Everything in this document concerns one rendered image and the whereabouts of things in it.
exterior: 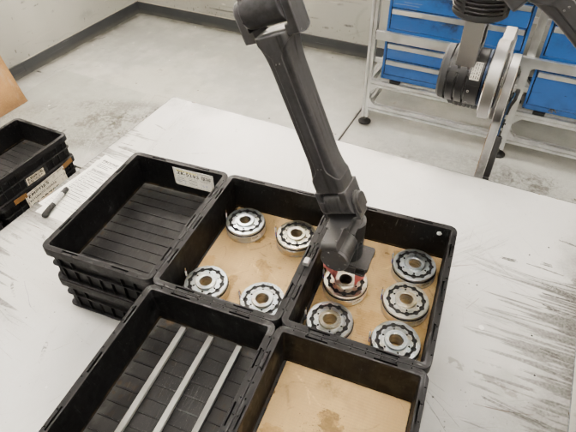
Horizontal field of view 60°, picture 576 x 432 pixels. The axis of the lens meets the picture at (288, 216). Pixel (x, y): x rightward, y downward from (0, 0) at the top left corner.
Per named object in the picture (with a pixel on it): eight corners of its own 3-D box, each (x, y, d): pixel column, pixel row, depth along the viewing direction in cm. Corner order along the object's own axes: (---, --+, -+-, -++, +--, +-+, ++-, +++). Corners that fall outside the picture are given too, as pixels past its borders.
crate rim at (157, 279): (231, 180, 136) (230, 173, 134) (336, 205, 128) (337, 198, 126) (151, 289, 109) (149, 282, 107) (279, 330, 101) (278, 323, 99)
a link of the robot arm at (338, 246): (362, 186, 96) (323, 187, 100) (340, 225, 88) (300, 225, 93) (379, 231, 102) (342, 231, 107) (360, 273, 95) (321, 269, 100)
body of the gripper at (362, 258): (366, 275, 106) (369, 253, 100) (321, 261, 109) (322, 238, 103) (375, 254, 110) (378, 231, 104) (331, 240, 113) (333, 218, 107)
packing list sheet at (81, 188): (101, 154, 180) (100, 153, 180) (153, 171, 172) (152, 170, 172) (30, 209, 159) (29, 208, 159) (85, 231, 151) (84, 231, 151)
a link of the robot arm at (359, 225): (370, 210, 101) (345, 202, 102) (359, 234, 96) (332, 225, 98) (368, 233, 106) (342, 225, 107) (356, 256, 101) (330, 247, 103)
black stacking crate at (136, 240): (145, 183, 150) (136, 153, 142) (233, 206, 142) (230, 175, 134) (57, 279, 123) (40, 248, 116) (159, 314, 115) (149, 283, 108)
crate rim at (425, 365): (336, 205, 128) (337, 198, 126) (456, 234, 119) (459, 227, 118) (279, 330, 101) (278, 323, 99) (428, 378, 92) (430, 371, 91)
